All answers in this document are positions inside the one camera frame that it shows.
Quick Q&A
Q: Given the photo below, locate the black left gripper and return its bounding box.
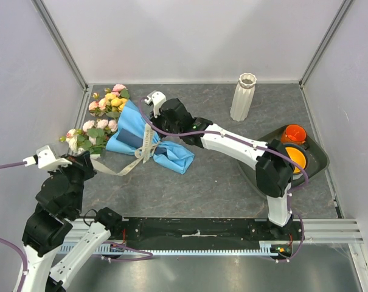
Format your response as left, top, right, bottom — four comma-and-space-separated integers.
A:
49, 150, 99, 215

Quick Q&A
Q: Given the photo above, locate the artificial flower bouquet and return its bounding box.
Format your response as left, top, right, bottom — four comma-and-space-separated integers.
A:
60, 84, 130, 155

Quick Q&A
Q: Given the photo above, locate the blue wrapping paper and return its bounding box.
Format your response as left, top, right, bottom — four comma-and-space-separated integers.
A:
106, 101, 194, 174

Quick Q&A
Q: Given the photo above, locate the cream ribbon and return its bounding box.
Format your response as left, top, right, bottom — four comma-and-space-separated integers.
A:
92, 124, 160, 176

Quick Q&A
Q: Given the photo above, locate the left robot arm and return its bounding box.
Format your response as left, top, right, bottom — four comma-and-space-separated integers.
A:
14, 147, 123, 291

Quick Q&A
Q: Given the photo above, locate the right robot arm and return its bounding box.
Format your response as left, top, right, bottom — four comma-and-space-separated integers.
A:
145, 92, 294, 240

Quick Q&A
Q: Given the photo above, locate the white ribbed vase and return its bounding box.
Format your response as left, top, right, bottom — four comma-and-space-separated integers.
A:
230, 73, 257, 122

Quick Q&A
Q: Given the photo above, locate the orange cup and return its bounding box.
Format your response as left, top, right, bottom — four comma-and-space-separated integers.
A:
280, 124, 307, 145

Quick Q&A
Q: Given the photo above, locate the orange bowl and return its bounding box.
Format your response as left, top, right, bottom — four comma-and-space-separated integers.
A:
284, 143, 308, 170

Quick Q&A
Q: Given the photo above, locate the dark green tray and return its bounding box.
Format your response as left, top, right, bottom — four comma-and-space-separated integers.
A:
237, 125, 329, 199

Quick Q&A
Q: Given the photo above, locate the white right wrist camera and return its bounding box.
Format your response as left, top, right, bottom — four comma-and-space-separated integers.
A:
144, 91, 167, 117

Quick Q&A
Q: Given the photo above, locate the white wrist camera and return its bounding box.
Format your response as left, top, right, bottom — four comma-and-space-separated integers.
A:
144, 91, 167, 117
23, 145, 72, 172

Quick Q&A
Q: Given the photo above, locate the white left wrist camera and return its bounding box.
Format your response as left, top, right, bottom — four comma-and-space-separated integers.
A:
23, 145, 72, 172

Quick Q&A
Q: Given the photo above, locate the slotted cable duct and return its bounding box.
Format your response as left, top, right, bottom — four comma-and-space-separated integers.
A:
55, 241, 294, 256

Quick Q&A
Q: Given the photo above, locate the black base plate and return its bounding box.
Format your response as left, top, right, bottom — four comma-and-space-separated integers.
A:
110, 217, 301, 251

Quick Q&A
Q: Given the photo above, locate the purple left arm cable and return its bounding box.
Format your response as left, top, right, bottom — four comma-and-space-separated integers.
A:
0, 161, 154, 292

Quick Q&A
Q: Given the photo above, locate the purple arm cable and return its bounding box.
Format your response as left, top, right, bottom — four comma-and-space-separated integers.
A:
139, 97, 310, 263
0, 161, 154, 292

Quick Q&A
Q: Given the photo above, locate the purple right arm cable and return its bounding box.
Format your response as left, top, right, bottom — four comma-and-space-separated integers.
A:
139, 97, 310, 263

